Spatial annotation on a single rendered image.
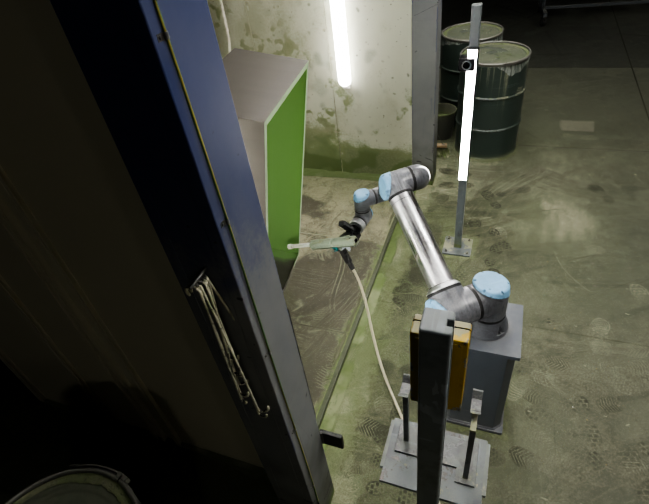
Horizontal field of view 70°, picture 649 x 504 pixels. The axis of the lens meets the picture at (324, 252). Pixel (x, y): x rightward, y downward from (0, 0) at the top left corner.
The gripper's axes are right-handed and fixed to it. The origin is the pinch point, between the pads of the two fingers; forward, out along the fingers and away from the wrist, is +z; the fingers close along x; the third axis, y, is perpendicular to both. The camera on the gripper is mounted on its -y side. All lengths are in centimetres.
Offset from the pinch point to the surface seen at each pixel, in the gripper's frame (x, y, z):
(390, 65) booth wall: 19, -42, -171
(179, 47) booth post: -82, -120, 103
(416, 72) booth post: 3, -30, -174
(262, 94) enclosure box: -24, -93, 24
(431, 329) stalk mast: -111, -61, 112
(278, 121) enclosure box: 6, -72, -12
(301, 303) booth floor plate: 59, 48, -5
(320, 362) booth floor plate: 27, 59, 33
